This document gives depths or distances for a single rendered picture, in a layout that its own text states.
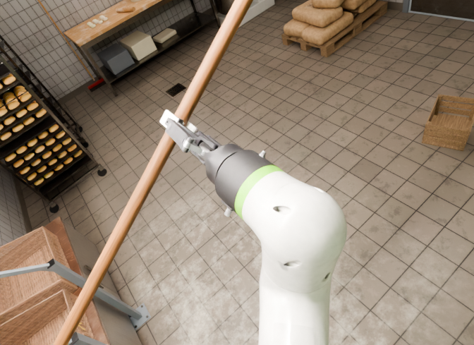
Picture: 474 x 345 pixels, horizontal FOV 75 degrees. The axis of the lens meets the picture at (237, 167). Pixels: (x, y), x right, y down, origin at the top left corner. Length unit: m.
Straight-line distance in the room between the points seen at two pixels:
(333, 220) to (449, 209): 2.33
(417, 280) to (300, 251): 2.04
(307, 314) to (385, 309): 1.85
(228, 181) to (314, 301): 0.20
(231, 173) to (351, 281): 1.95
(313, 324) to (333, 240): 0.12
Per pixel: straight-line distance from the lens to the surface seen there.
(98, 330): 2.08
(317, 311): 0.46
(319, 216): 0.36
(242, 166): 0.43
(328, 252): 0.38
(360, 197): 2.65
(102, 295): 2.27
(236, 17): 0.64
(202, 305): 2.46
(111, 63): 5.19
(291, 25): 4.53
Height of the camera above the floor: 2.17
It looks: 46 degrees down
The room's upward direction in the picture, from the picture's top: 23 degrees counter-clockwise
